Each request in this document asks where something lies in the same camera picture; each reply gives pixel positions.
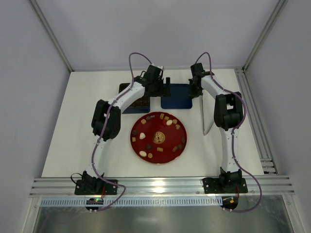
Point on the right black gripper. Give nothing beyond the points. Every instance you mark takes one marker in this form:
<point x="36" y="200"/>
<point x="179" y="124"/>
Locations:
<point x="193" y="87"/>

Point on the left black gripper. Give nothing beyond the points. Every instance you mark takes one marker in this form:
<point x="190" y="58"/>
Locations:
<point x="161" y="88"/>

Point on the metal tongs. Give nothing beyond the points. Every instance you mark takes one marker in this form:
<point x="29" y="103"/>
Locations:
<point x="207" y="112"/>

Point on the blue box lid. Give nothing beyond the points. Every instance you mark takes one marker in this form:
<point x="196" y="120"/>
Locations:
<point x="179" y="98"/>

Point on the white oval chocolate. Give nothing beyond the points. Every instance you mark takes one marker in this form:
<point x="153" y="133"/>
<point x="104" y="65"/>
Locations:
<point x="169" y="122"/>
<point x="142" y="153"/>

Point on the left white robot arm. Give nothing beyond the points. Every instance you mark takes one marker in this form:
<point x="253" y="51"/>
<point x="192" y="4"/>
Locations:
<point x="106" y="125"/>

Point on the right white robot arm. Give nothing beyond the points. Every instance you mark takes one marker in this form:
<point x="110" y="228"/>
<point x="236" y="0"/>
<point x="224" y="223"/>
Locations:
<point x="228" y="116"/>

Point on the blue chocolate box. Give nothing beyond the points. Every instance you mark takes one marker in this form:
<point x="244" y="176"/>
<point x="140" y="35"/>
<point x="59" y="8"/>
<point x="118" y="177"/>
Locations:
<point x="138" y="106"/>

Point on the white heart chocolate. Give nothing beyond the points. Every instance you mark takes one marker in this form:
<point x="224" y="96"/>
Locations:
<point x="142" y="135"/>

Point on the white oval chocolate bottom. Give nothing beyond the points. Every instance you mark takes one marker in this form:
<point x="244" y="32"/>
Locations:
<point x="142" y="153"/>

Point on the round red plate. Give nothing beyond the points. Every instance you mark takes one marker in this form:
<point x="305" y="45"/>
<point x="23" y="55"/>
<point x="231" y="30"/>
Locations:
<point x="166" y="143"/>

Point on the right mounting plate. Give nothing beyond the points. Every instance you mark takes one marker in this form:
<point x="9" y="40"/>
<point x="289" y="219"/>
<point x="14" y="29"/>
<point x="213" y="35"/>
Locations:
<point x="220" y="186"/>

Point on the mounting plate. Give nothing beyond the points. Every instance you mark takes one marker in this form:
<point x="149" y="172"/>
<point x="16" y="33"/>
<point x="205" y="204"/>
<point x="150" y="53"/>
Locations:
<point x="220" y="186"/>
<point x="94" y="187"/>

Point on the left mounting plate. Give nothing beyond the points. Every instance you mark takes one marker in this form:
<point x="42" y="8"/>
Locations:
<point x="94" y="187"/>

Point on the right aluminium side rail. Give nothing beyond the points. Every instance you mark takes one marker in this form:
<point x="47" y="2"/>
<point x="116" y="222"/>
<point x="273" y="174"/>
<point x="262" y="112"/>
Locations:
<point x="261" y="139"/>

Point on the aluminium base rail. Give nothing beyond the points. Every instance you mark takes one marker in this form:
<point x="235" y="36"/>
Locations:
<point x="154" y="192"/>

